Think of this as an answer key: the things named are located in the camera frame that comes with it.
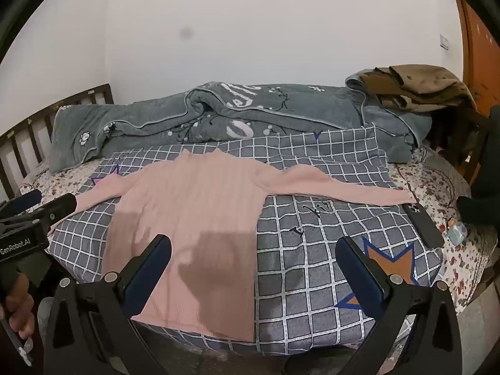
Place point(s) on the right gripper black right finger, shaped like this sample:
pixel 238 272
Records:
pixel 433 346

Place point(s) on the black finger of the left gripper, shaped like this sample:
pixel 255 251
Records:
pixel 20 204
pixel 46 215

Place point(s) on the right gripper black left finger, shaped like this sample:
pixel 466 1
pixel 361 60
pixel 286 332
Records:
pixel 90 329

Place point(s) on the pink ribbed knit sweater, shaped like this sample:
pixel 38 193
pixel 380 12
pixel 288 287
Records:
pixel 208 205

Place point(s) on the brown folded clothes pile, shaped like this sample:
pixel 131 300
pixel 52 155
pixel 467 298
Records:
pixel 417 88

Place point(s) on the person's left hand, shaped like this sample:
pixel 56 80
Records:
pixel 18 305

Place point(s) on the dark wooden headboard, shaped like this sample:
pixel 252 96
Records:
pixel 27 145

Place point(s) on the small clear blue bottle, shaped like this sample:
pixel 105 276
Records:
pixel 456 231

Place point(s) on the black smartphone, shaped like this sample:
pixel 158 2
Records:
pixel 428 232

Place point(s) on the floral bed sheet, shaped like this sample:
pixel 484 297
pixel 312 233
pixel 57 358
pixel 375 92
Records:
pixel 436 184

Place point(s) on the grey-green fleece blanket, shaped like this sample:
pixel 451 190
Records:
pixel 223 111

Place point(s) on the orange wooden door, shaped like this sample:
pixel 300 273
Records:
pixel 481 59

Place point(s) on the white wall switch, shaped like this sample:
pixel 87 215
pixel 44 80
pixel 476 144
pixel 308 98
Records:
pixel 444 43

